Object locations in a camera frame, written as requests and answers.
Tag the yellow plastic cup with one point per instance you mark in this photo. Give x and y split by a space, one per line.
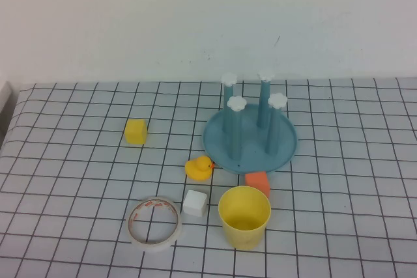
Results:
244 239

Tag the blue cup stand white caps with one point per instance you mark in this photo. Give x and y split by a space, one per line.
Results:
251 157

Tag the yellow rubber duck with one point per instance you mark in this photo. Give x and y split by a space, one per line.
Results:
197 170

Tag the yellow foam cube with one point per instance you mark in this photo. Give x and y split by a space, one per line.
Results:
135 132

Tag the orange foam cube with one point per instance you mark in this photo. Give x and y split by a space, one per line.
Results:
257 182

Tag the white foam cube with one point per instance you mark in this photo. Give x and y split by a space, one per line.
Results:
194 204

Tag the white tape roll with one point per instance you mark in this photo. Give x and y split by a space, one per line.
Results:
153 247

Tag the white edge board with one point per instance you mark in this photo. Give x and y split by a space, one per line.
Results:
4 94

